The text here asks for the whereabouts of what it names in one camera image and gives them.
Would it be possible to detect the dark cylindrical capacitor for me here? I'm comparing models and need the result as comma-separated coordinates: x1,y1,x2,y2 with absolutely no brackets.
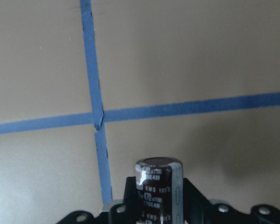
135,157,184,224

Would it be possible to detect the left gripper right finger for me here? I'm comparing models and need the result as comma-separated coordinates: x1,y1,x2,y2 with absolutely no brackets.
183,178,226,224

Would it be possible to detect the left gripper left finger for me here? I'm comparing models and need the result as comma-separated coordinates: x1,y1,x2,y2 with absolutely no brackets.
108,176,138,224

